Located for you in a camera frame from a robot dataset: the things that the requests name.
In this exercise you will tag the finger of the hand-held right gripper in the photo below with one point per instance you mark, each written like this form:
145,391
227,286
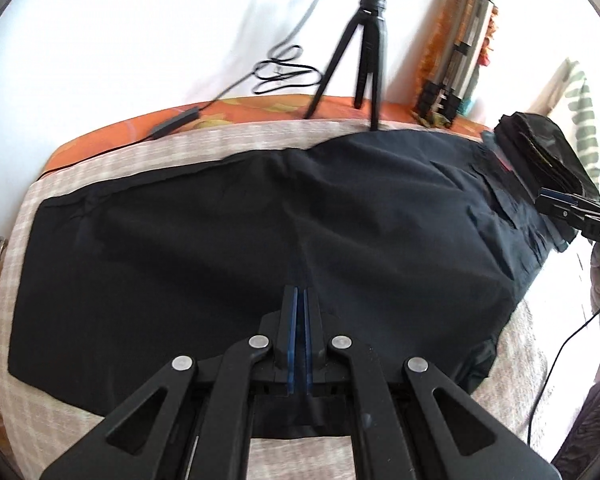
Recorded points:
560,209
557,193

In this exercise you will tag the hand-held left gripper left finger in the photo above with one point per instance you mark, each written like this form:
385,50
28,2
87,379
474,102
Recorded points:
292,335

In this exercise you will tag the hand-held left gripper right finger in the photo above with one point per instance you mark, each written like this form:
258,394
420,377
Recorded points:
307,335

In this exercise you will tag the black pants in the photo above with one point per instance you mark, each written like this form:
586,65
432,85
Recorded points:
205,240

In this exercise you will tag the dark folded pants gold zipper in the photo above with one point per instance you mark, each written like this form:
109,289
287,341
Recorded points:
535,140

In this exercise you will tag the green leaf patterned pillow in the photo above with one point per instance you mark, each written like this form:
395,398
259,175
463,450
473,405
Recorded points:
580,105

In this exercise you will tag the orange patterned bed sheet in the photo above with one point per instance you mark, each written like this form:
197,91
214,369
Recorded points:
260,107

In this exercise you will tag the small black tripod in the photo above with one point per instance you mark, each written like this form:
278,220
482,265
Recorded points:
365,45

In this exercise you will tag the beige checked blanket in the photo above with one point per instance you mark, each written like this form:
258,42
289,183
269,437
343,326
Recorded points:
50,410

